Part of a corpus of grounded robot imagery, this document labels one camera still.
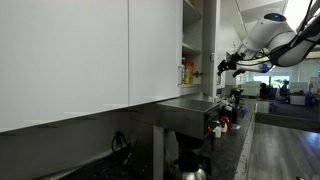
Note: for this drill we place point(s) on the steel handle of door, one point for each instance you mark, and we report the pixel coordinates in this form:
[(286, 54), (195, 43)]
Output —
[(219, 80)]

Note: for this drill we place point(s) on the steel coffee carafe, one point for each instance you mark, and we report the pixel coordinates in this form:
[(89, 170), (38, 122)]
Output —
[(187, 167)]

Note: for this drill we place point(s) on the orange container in cupboard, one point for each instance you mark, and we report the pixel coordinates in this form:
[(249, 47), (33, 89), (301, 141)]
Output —
[(188, 72)]

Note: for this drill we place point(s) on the white cupboard door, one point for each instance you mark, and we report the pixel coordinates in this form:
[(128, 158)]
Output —
[(61, 59), (155, 37), (215, 23)]

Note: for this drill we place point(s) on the stainless coffee brewer machine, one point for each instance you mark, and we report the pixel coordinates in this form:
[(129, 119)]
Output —
[(161, 130)]

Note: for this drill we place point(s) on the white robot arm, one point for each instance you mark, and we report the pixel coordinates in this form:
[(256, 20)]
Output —
[(272, 42)]

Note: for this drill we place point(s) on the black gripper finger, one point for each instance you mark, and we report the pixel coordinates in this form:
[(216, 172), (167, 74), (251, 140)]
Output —
[(222, 67)]

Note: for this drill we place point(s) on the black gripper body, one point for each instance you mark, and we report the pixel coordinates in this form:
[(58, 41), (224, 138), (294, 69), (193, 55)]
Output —
[(230, 62)]

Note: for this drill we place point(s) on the red-trigger spray bottle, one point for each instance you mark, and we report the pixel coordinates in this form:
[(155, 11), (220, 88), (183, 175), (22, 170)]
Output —
[(226, 124)]

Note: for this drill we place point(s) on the steel handle right-centre door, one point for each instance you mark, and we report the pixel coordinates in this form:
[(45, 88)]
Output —
[(181, 75)]

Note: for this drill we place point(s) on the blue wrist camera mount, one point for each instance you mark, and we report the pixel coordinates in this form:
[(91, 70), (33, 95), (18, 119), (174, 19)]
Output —
[(265, 68)]

